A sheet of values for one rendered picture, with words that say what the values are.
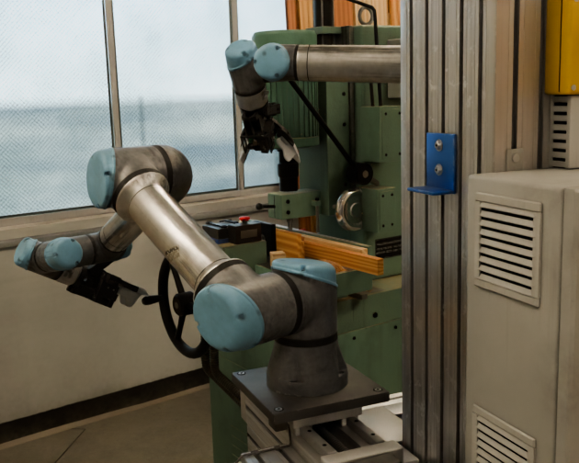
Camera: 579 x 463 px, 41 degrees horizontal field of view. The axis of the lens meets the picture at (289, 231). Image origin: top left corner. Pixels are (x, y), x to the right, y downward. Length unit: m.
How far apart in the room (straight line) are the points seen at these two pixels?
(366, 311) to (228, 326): 0.90
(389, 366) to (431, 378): 0.92
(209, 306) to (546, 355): 0.56
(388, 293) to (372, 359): 0.19
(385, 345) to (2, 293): 1.60
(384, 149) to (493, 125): 1.04
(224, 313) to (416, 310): 0.32
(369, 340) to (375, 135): 0.56
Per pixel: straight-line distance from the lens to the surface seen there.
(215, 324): 1.29
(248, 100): 1.82
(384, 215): 2.13
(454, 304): 1.22
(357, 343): 2.12
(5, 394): 3.30
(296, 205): 2.15
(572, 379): 0.98
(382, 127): 2.12
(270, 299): 1.29
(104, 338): 3.39
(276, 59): 1.61
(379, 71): 1.60
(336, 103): 2.17
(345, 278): 1.94
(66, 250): 1.86
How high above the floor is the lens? 1.35
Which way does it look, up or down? 10 degrees down
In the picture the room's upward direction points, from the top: 2 degrees counter-clockwise
